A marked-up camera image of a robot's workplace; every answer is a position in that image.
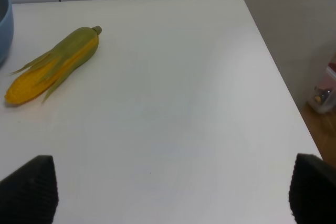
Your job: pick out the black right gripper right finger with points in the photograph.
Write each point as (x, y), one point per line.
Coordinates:
(312, 190)

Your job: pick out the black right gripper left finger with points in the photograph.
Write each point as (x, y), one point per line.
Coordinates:
(30, 193)

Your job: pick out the blue plastic bowl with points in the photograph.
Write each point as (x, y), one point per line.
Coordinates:
(6, 29)

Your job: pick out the clear plastic storage box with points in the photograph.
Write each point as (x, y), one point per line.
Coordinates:
(322, 99)

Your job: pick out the corn cob with husk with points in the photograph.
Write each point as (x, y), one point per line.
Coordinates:
(47, 72)

